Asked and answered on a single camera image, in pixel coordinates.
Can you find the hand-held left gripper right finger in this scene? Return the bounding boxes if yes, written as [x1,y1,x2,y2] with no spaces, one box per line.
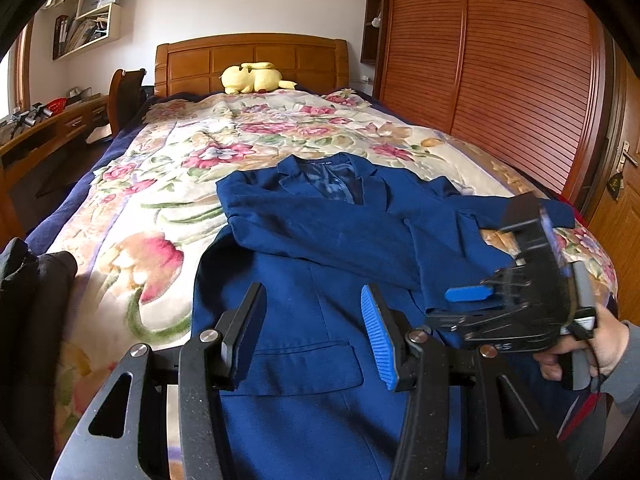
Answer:
[360,284,576,480]

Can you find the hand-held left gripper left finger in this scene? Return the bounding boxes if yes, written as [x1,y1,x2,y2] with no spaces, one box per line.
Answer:
[50,282,267,480]

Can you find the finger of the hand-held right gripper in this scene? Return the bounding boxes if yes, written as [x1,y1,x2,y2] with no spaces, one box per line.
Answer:
[425,310,501,347]
[444,265,531,306]

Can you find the blue suit jacket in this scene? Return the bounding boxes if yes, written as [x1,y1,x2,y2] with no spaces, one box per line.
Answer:
[191,152,576,480]

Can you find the person's right forearm grey sleeve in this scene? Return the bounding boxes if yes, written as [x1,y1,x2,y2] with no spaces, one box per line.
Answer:
[597,320,640,417]

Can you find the person's right hand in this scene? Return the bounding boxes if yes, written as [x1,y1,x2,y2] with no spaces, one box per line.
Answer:
[532,305,631,382]

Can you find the wooden door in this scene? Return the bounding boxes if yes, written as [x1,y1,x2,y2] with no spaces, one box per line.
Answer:
[585,60,640,311]

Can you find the red cloth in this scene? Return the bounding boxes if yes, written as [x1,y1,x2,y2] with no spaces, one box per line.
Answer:
[562,392,603,441]

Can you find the floral blanket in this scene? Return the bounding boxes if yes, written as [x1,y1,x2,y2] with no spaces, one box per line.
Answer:
[52,89,618,461]

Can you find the black cloth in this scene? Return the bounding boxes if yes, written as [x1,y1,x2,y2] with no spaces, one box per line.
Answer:
[0,236,78,461]

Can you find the navy bed sheet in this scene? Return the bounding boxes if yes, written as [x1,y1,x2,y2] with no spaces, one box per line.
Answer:
[25,91,171,256]

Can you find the wooden slatted wardrobe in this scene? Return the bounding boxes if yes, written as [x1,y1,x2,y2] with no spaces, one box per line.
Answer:
[375,0,608,211]

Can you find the yellow plush toy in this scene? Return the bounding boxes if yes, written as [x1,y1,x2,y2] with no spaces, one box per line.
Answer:
[220,62,297,95]

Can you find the wooden chair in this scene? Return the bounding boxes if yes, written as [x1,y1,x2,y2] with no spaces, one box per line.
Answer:
[109,67,147,136]

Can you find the wooden bed headboard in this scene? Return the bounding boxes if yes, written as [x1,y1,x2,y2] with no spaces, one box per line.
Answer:
[154,33,349,98]

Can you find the wooden desk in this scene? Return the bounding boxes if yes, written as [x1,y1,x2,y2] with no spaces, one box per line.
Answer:
[0,92,113,241]

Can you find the wooden open shelf niche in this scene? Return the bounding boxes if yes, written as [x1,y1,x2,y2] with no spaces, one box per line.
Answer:
[360,0,391,66]

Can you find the window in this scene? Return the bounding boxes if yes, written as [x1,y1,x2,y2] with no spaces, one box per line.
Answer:
[0,25,31,116]

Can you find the metal door handle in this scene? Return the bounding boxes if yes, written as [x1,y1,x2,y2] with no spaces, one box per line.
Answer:
[617,141,638,181]

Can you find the white wall shelf with books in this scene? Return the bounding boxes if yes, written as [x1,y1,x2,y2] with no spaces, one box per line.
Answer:
[42,0,131,61]

